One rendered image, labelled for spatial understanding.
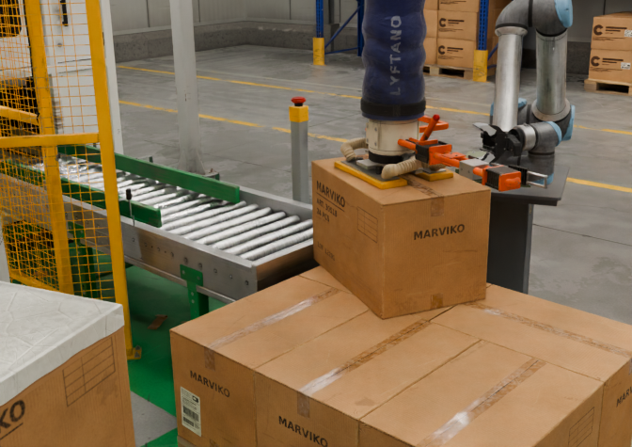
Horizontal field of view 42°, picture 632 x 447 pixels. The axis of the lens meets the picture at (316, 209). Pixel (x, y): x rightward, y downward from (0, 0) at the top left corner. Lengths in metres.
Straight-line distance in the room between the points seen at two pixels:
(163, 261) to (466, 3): 8.00
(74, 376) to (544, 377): 1.34
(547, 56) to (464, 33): 7.77
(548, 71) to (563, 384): 1.31
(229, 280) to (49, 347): 1.61
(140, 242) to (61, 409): 1.95
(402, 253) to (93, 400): 1.25
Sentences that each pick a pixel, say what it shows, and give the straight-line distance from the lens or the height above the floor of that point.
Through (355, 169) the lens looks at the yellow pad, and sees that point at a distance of 2.87.
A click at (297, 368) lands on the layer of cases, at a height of 0.54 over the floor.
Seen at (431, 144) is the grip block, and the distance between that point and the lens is 2.71.
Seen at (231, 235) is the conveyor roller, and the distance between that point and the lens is 3.54.
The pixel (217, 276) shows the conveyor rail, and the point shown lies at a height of 0.51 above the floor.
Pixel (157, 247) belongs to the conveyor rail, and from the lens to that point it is 3.46.
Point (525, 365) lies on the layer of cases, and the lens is 2.49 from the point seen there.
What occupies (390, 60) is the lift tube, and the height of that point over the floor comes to 1.35.
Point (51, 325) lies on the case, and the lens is 1.70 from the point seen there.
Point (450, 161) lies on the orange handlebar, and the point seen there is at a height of 1.08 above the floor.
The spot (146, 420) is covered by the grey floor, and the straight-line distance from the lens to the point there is 3.29.
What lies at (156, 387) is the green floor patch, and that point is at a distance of 3.49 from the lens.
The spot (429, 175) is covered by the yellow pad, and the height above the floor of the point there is 0.96.
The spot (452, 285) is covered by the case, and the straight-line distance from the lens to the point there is 2.80.
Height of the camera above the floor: 1.72
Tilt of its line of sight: 18 degrees down
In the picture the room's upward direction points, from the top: 1 degrees counter-clockwise
